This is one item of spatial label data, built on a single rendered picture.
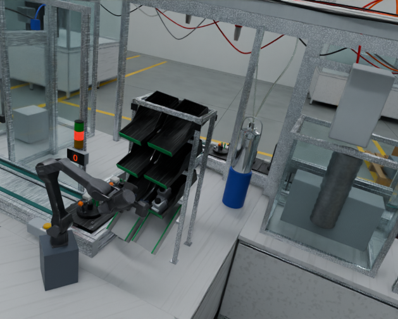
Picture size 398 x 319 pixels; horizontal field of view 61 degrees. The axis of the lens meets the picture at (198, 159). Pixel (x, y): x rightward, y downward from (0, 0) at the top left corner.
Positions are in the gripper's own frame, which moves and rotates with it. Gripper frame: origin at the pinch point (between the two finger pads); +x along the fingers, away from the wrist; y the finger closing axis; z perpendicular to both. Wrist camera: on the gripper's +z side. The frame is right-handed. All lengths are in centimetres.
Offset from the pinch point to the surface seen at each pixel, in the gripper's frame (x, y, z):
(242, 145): 91, -2, 24
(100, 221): 18.3, 32.1, -30.5
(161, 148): 4.9, -1.2, 23.6
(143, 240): 18.2, 2.8, -26.6
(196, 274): 36, -22, -38
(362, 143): 87, -67, 49
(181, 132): 17.2, -1.2, 30.9
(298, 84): 117, -16, 72
